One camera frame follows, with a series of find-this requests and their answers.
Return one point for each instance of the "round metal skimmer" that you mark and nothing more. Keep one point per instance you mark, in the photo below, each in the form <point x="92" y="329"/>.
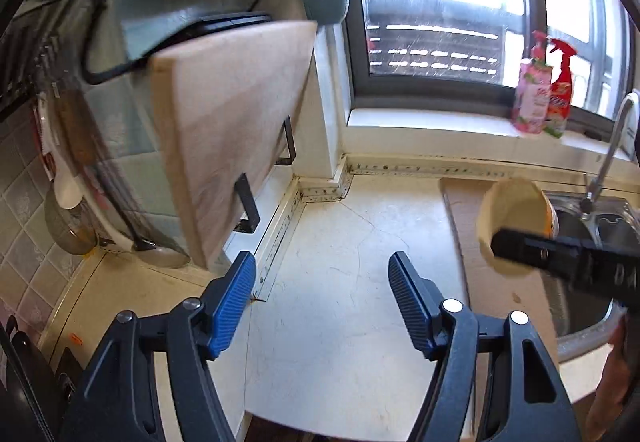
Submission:
<point x="70" y="227"/>

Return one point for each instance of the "person's right hand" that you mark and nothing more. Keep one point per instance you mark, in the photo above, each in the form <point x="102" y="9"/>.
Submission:
<point x="612" y="372"/>

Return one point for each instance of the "dark framed window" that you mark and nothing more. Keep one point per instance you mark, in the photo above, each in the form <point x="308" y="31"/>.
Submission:
<point x="440" y="22"/>

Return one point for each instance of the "brown cardboard sheet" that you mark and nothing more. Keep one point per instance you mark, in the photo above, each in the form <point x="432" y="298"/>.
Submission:
<point x="460" y="222"/>

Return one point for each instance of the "white rice paddle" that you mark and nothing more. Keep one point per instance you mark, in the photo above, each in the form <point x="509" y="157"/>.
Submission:
<point x="67" y="182"/>

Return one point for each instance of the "black metal wall rack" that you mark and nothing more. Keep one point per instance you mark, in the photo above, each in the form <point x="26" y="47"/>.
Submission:
<point x="247" y="207"/>

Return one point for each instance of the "black induction cooktop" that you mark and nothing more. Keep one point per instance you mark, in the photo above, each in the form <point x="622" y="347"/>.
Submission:
<point x="30" y="382"/>

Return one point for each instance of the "metal faucet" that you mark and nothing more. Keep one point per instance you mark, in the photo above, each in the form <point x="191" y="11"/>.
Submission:
<point x="607" y="157"/>

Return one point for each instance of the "stainless steel sink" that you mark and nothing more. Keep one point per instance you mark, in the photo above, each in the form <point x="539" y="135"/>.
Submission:
<point x="585" y="312"/>

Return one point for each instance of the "cream paper bowl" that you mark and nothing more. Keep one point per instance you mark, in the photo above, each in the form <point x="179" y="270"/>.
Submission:
<point x="510" y="207"/>

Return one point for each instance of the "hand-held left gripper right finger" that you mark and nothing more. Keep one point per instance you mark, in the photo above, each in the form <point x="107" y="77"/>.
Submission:
<point x="407" y="302"/>

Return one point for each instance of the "stainless steel ladle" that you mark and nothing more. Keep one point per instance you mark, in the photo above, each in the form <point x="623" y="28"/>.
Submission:
<point x="165" y="256"/>

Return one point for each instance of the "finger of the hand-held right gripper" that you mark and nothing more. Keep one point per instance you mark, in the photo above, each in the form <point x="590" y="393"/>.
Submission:
<point x="535" y="249"/>

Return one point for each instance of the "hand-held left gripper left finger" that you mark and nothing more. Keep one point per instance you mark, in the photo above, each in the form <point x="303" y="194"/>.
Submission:
<point x="232" y="302"/>

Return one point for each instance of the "red spray bottle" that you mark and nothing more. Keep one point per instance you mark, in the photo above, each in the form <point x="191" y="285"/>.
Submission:
<point x="560" y="97"/>

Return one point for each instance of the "wooden cutting board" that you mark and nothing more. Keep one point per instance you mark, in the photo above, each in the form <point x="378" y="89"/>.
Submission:
<point x="225" y="122"/>

